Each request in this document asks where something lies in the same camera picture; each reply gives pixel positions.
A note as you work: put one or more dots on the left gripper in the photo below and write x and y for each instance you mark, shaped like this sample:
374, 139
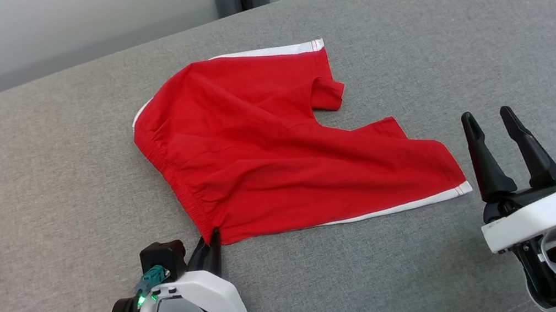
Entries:
211, 300

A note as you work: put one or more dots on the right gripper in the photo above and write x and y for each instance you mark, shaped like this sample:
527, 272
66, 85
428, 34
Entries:
539, 218

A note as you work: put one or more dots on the teal left camera connector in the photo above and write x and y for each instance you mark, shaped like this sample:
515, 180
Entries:
151, 279

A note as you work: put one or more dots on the red shorts with white trim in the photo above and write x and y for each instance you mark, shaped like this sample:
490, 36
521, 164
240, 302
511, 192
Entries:
255, 154

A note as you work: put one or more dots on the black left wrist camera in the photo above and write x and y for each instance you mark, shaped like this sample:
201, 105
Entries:
165, 255

